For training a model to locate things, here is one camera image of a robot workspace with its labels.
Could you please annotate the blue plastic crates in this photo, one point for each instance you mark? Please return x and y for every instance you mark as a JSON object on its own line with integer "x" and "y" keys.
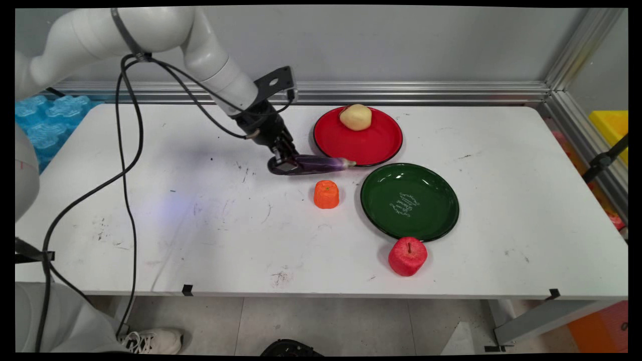
{"x": 47, "y": 125}

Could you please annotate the pale yellow toy potato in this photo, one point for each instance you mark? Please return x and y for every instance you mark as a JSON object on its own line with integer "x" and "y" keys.
{"x": 355, "y": 117}

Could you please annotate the aluminium frame rail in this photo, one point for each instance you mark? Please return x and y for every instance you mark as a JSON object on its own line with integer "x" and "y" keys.
{"x": 587, "y": 150}
{"x": 401, "y": 92}

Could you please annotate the orange toy pumpkin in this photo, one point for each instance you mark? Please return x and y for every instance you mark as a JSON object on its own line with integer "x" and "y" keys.
{"x": 326, "y": 195}

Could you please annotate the red toy apple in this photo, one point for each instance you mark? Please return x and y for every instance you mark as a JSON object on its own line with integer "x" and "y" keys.
{"x": 407, "y": 256}

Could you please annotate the orange box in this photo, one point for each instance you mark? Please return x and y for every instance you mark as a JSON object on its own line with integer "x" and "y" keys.
{"x": 602, "y": 328}

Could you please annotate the yellow plastic bin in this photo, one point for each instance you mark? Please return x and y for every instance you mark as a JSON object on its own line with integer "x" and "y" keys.
{"x": 612, "y": 131}

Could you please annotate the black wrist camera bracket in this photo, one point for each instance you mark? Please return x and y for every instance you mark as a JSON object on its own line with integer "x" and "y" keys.
{"x": 273, "y": 81}

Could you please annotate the white sneaker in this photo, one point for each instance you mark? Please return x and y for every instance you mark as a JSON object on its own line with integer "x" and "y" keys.
{"x": 155, "y": 341}

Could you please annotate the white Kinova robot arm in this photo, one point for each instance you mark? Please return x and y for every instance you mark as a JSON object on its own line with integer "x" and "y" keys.
{"x": 150, "y": 30}

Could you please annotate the grey trouser leg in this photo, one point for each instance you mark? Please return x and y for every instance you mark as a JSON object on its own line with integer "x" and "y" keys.
{"x": 60, "y": 321}

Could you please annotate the red round plate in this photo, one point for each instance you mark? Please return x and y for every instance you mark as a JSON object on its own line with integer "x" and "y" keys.
{"x": 366, "y": 140}

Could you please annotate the grey table leg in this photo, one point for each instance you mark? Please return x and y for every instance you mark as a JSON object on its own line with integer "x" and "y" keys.
{"x": 546, "y": 321}

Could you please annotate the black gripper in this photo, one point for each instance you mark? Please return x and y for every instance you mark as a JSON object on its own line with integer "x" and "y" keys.
{"x": 263, "y": 125}

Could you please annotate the purple toy eggplant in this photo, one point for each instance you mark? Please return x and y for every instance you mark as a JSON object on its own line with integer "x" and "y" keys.
{"x": 321, "y": 163}

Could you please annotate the black tape marker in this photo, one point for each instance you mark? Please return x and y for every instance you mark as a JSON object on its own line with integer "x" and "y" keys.
{"x": 553, "y": 294}
{"x": 187, "y": 290}

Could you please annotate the green round plate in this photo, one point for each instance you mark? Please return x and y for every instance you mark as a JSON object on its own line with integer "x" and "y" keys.
{"x": 411, "y": 200}

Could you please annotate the black round floor object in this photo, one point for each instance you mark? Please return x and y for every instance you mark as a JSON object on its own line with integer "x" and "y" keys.
{"x": 291, "y": 348}

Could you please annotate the aluminium frame post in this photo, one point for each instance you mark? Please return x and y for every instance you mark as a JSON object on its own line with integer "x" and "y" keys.
{"x": 584, "y": 47}

